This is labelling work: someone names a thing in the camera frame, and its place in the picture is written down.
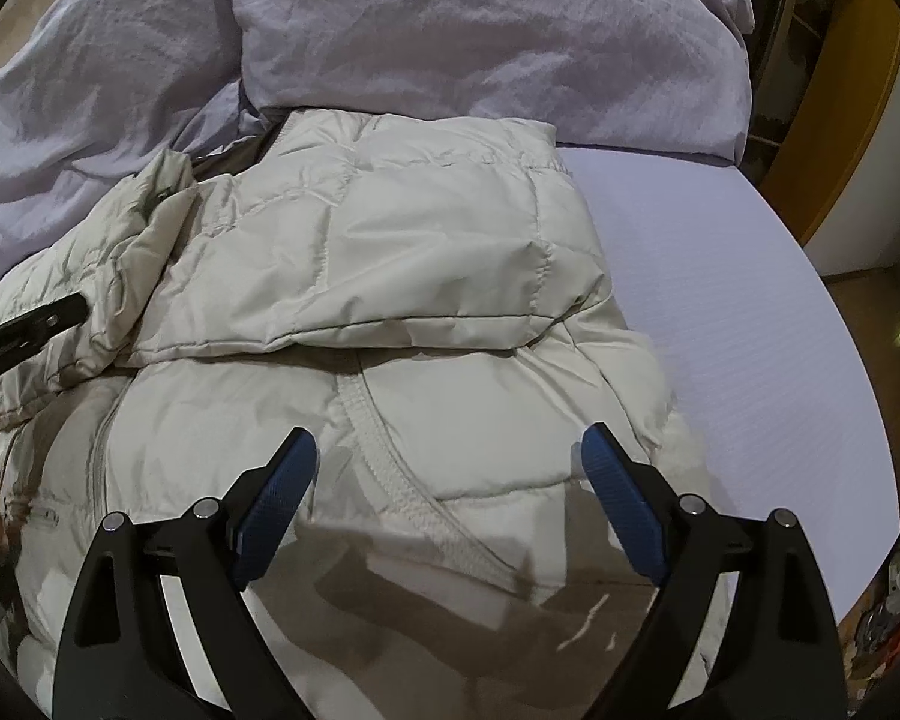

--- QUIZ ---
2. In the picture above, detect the pile of small floor clutter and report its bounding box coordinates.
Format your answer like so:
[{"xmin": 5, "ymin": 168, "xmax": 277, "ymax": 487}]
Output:
[{"xmin": 836, "ymin": 517, "xmax": 900, "ymax": 691}]

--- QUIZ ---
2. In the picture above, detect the large lavender pillow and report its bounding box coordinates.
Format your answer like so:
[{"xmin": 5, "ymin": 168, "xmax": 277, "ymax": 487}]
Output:
[{"xmin": 217, "ymin": 0, "xmax": 755, "ymax": 160}]

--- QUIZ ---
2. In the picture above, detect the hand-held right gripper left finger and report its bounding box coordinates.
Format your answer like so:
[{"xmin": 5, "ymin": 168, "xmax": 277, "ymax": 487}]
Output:
[{"xmin": 51, "ymin": 427, "xmax": 320, "ymax": 720}]

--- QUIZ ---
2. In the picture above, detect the orange wooden door frame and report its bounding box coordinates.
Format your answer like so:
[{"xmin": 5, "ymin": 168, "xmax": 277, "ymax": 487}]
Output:
[{"xmin": 761, "ymin": 0, "xmax": 900, "ymax": 245}]

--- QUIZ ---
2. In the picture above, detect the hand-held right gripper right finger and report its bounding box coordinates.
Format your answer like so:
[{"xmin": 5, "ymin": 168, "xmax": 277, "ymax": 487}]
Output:
[{"xmin": 580, "ymin": 424, "xmax": 848, "ymax": 720}]

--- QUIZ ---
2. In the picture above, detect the dark wooden door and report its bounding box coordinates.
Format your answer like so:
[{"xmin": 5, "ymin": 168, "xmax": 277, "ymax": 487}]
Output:
[{"xmin": 742, "ymin": 0, "xmax": 867, "ymax": 166}]

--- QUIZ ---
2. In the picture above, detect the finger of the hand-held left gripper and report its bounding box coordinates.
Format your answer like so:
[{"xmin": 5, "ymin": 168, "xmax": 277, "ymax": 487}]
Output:
[{"xmin": 0, "ymin": 292, "xmax": 89, "ymax": 385}]

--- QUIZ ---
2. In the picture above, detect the beige puffer jacket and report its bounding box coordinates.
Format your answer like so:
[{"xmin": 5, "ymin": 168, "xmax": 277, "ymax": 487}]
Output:
[{"xmin": 0, "ymin": 109, "xmax": 728, "ymax": 720}]

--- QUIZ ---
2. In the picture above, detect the crumpled lavender pillow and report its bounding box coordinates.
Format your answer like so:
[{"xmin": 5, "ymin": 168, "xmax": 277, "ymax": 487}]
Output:
[{"xmin": 0, "ymin": 0, "xmax": 271, "ymax": 275}]

